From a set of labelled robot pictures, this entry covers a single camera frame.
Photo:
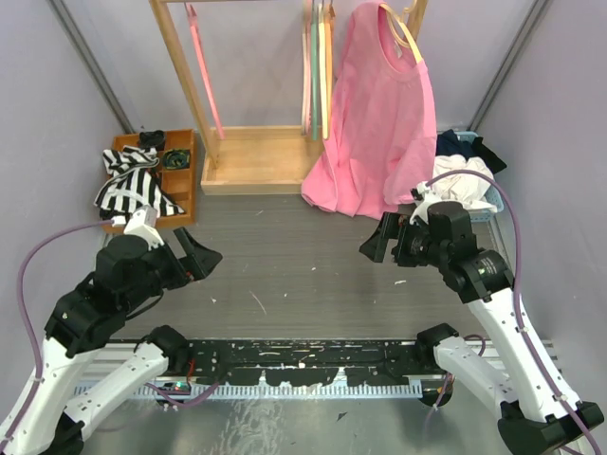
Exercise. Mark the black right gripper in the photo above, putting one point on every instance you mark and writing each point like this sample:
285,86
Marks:
375,246

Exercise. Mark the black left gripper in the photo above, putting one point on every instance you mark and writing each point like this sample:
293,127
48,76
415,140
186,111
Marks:
199,263

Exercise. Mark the white t shirt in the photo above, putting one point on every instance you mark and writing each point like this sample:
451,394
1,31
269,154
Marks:
467,189

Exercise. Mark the yellow hanger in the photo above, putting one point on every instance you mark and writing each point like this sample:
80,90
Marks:
323,60

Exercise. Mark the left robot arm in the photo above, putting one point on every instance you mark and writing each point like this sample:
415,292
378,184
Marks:
131,275

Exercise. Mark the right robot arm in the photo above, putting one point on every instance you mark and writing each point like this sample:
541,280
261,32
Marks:
535,409

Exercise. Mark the pink t shirt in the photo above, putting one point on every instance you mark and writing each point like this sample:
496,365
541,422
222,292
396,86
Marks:
382,134

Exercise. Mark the black white striped shirt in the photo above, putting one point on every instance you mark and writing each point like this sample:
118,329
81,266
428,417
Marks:
133,184

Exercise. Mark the natural wood hanger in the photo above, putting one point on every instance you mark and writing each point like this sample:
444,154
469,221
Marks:
405,26

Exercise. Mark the light pink hanger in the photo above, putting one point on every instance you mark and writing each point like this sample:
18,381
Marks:
306,43

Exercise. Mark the green hanger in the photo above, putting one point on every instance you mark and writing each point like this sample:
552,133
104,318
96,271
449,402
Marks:
314,67

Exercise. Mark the orange wooden organizer tray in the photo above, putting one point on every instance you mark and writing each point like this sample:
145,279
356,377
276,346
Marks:
178,184

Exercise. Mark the green black rolled socks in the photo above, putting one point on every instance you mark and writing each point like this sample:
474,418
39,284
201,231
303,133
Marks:
176,159

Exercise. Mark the blue plastic basket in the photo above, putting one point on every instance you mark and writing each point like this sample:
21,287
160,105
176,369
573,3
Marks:
466,152

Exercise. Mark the dark navy garment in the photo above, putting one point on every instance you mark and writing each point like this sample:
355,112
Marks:
448,144

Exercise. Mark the wooden clothes rack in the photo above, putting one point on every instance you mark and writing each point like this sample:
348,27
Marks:
252,159

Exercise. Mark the black garment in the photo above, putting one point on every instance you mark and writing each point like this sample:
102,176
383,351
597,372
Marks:
475,147

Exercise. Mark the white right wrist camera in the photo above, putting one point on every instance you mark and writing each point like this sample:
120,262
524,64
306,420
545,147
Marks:
424,197

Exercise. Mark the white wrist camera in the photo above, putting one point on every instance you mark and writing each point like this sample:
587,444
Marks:
143,225
424,197

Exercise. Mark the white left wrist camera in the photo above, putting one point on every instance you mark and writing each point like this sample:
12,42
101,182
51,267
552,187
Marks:
143,225

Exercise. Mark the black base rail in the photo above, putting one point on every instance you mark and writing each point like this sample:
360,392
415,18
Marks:
313,365

